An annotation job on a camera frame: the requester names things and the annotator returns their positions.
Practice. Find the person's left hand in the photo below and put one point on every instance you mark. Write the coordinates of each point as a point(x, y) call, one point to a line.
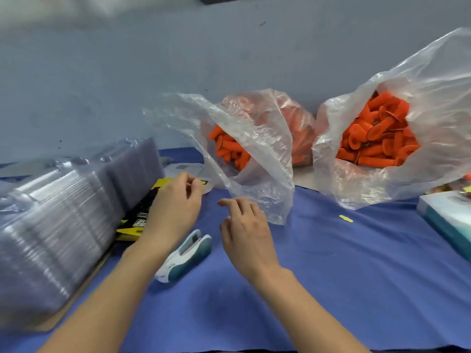
point(173, 213)

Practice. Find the person's right hand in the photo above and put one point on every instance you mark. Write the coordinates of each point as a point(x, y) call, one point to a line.
point(250, 242)

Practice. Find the teal hand stapler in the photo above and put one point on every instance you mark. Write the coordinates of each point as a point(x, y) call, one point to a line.
point(184, 259)

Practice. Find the stack of clear blister shells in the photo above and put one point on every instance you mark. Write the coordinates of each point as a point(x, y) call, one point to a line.
point(59, 224)

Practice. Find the person's right forearm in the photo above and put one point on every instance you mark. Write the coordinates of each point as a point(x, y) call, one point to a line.
point(309, 316)

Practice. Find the person's left forearm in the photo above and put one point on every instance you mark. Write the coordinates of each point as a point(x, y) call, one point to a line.
point(107, 309)

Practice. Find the stack of yellow black cards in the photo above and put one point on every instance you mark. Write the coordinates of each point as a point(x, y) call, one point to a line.
point(136, 217)

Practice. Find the white printed paper sheet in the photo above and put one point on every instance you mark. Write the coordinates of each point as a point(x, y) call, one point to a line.
point(180, 169)

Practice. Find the small yellow scrap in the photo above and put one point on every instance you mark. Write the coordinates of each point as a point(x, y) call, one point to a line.
point(346, 218)

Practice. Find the teal white cardboard box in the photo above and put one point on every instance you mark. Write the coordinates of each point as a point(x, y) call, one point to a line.
point(449, 220)

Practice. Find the large clear plastic bag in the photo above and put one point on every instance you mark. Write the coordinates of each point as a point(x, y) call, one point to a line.
point(441, 84)

